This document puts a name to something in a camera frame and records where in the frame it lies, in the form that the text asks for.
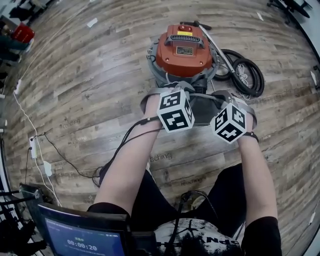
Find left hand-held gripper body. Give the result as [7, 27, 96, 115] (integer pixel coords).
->
[156, 81, 196, 134]

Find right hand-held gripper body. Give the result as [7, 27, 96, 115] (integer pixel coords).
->
[210, 96, 254, 145]

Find person's right forearm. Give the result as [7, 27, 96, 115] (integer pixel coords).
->
[234, 129, 279, 226]

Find person's left forearm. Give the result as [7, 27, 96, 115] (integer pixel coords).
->
[93, 92, 166, 216]

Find black wristband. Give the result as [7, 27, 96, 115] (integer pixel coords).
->
[242, 130, 260, 144]

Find red vacuum cleaner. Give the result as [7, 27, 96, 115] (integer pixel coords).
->
[146, 23, 220, 95]

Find metal vacuum wand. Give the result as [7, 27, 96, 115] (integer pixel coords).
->
[179, 20, 237, 75]

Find person's right shoe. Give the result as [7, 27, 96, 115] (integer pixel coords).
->
[188, 194, 207, 212]

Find person's black trousers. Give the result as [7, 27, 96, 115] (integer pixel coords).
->
[129, 162, 247, 237]

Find person's printed t-shirt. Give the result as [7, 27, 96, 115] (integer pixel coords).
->
[87, 202, 283, 256]

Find white power adapter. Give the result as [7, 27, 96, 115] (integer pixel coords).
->
[43, 160, 53, 177]

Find black tablet screen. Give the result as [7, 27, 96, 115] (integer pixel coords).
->
[37, 202, 131, 256]

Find red box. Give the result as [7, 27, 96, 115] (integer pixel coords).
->
[11, 22, 36, 44]

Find white vacuum power cord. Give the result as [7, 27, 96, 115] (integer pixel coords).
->
[234, 62, 252, 101]

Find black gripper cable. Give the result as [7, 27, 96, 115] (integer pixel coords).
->
[91, 115, 165, 188]

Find black chest cable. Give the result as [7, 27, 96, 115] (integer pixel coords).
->
[162, 190, 218, 256]

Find black floor cable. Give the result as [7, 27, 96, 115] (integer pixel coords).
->
[24, 132, 101, 180]

